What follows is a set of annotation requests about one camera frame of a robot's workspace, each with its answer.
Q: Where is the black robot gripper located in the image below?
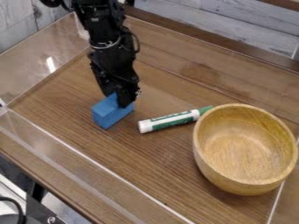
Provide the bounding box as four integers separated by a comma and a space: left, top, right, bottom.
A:
87, 43, 139, 108

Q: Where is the blue rectangular block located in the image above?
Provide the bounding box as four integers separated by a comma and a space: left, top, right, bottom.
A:
90, 94, 134, 130

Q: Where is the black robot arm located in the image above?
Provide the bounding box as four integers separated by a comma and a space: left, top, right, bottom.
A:
38, 0, 139, 108

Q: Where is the brown wooden bowl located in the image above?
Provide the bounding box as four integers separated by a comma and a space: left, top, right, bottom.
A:
192, 103, 299, 196

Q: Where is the green and white marker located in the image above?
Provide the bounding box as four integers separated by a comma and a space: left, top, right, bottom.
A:
137, 106, 212, 134

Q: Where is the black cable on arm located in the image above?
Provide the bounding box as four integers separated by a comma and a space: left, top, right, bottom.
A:
121, 29, 141, 55

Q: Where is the clear acrylic tray wall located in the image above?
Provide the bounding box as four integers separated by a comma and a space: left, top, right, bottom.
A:
0, 9, 299, 224

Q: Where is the black equipment with cable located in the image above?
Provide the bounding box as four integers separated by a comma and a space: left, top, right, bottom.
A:
0, 197, 66, 224

